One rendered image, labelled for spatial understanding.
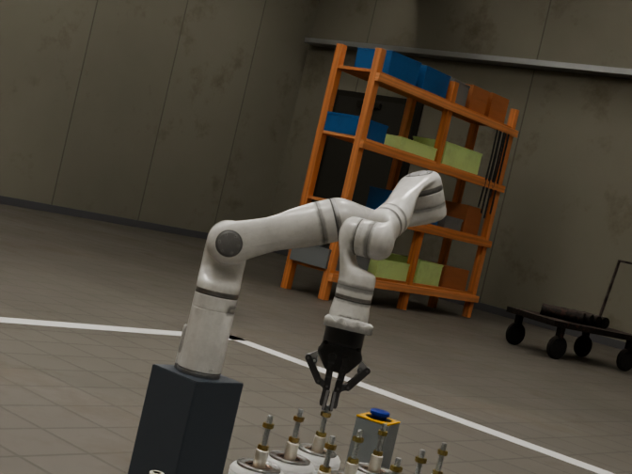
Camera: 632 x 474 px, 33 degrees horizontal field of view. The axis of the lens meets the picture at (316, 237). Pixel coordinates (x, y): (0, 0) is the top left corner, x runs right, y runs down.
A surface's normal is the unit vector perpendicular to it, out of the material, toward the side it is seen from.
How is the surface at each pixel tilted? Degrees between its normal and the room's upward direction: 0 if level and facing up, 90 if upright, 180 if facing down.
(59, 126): 90
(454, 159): 90
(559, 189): 90
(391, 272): 90
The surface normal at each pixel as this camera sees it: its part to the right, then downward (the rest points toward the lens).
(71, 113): 0.74, 0.19
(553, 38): -0.63, -0.12
